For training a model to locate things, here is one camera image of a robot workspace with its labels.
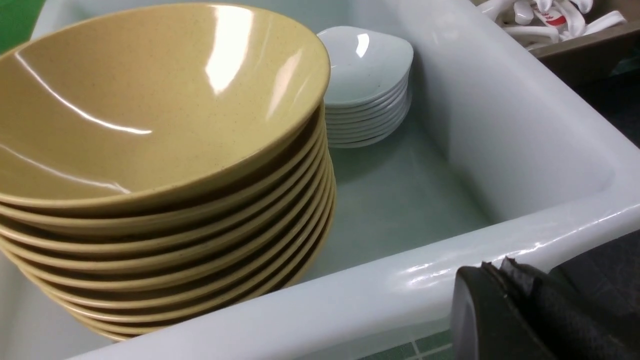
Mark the pile of white spoons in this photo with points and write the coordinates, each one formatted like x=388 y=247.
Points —
x=539 y=23

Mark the white plastic tub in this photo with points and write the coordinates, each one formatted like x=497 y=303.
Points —
x=499 y=157

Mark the green cloth backdrop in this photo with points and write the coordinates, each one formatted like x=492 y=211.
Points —
x=17 y=21

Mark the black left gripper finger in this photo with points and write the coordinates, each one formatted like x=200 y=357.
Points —
x=515 y=311

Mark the brown spoon bin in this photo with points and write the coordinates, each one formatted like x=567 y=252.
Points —
x=591 y=57

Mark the stack of white dishes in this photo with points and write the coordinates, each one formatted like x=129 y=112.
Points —
x=369 y=95

